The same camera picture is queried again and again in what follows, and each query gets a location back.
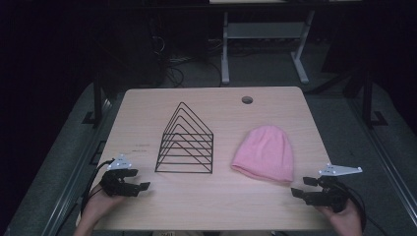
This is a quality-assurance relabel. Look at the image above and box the person's right hand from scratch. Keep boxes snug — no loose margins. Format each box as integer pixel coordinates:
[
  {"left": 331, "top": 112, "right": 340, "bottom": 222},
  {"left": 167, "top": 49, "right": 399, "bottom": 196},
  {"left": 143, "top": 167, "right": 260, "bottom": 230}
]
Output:
[{"left": 316, "top": 199, "right": 364, "bottom": 236}]

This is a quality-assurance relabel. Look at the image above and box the person's left hand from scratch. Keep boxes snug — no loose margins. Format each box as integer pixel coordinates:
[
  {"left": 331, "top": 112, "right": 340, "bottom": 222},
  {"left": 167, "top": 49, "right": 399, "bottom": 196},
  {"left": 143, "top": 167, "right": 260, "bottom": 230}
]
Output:
[{"left": 84, "top": 183, "right": 128, "bottom": 218}]

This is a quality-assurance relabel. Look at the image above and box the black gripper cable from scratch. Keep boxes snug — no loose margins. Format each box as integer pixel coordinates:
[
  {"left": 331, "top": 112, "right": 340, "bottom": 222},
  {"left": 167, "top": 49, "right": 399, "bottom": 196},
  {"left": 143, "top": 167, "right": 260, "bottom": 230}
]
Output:
[
  {"left": 337, "top": 181, "right": 390, "bottom": 236},
  {"left": 80, "top": 158, "right": 116, "bottom": 218}
]

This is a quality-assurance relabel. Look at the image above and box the white metal table frame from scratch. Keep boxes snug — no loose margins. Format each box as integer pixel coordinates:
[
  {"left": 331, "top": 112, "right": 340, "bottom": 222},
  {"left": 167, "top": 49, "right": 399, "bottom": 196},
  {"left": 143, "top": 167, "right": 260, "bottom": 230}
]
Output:
[{"left": 220, "top": 10, "right": 317, "bottom": 86}]

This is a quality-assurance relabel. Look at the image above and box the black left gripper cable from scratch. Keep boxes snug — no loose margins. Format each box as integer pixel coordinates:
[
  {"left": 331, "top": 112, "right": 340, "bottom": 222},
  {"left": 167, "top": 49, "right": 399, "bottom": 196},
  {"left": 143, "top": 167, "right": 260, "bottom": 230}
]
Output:
[{"left": 80, "top": 158, "right": 116, "bottom": 218}]

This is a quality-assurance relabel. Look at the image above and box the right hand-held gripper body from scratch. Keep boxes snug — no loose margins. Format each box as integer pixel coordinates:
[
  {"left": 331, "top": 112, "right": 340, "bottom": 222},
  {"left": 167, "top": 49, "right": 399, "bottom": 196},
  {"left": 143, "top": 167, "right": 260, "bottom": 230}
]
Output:
[{"left": 313, "top": 162, "right": 364, "bottom": 213}]

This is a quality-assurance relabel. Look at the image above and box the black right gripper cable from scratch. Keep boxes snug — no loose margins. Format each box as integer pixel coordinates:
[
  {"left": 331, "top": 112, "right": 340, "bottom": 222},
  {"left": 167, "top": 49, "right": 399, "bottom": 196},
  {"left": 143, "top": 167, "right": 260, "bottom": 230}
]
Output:
[{"left": 337, "top": 181, "right": 390, "bottom": 236}]

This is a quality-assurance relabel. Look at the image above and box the pink knit beanie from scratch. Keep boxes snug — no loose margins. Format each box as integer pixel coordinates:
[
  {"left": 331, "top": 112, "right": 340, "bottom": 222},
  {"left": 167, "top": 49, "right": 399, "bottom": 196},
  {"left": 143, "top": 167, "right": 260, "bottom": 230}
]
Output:
[{"left": 230, "top": 124, "right": 295, "bottom": 184}]

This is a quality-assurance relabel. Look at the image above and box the tangle of floor cables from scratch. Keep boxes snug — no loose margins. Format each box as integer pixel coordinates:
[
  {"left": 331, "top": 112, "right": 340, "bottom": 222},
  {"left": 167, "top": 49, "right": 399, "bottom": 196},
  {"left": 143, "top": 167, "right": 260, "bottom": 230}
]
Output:
[{"left": 153, "top": 34, "right": 224, "bottom": 89}]

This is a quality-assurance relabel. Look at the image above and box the grey metal rail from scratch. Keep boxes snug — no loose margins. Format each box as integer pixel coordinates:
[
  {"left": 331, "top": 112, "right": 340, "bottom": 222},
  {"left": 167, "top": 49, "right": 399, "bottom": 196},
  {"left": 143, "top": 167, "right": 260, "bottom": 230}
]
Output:
[
  {"left": 345, "top": 96, "right": 417, "bottom": 229},
  {"left": 40, "top": 97, "right": 114, "bottom": 236}
]

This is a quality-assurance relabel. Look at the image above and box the black wire file rack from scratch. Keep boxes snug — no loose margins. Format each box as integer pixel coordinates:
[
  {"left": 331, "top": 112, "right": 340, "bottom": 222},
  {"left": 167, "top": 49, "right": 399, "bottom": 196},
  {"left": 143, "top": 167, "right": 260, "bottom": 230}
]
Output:
[{"left": 154, "top": 101, "right": 214, "bottom": 175}]

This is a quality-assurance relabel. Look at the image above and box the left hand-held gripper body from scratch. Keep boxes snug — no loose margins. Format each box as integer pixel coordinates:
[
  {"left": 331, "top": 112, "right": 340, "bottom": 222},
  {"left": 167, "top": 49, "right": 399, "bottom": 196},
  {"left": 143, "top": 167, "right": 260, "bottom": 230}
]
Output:
[{"left": 99, "top": 153, "right": 139, "bottom": 198}]

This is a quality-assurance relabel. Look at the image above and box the black metal stand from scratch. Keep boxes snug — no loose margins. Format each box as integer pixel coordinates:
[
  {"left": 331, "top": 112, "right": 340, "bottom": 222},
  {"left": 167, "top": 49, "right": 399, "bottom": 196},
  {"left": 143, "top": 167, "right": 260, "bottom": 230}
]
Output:
[
  {"left": 82, "top": 72, "right": 110, "bottom": 128},
  {"left": 357, "top": 69, "right": 388, "bottom": 130}
]

